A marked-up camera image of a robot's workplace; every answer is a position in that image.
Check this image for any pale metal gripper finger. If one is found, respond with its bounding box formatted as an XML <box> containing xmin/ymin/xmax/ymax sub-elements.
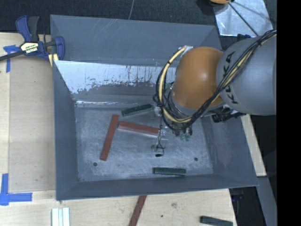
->
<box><xmin>153</xmin><ymin>104</ymin><xmax>163</xmax><ymax>118</ymax></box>
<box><xmin>151</xmin><ymin>129</ymin><xmax>168</xmax><ymax>150</ymax></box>

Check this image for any dark green flat block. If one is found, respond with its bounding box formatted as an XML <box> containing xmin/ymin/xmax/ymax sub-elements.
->
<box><xmin>121</xmin><ymin>104</ymin><xmax>153</xmax><ymax>117</ymax></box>
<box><xmin>152</xmin><ymin>167</ymin><xmax>187</xmax><ymax>176</ymax></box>
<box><xmin>199</xmin><ymin>215</ymin><xmax>234</xmax><ymax>226</ymax></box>

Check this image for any red-brown flat block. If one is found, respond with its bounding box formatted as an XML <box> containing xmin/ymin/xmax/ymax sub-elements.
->
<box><xmin>128</xmin><ymin>195</ymin><xmax>148</xmax><ymax>226</ymax></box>
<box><xmin>116</xmin><ymin>121</ymin><xmax>163</xmax><ymax>138</ymax></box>
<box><xmin>99</xmin><ymin>113</ymin><xmax>119</xmax><ymax>161</ymax></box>

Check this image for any grey metal bin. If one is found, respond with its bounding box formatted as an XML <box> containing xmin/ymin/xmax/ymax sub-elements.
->
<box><xmin>49</xmin><ymin>14</ymin><xmax>260</xmax><ymax>201</ymax></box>

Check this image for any pale wood flat board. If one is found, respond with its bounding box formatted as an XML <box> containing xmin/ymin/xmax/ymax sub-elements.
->
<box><xmin>8</xmin><ymin>55</ymin><xmax>57</xmax><ymax>193</ymax></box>

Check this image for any black cylinder on white bracket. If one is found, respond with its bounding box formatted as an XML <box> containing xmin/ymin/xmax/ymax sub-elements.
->
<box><xmin>211</xmin><ymin>105</ymin><xmax>238</xmax><ymax>124</ymax></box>

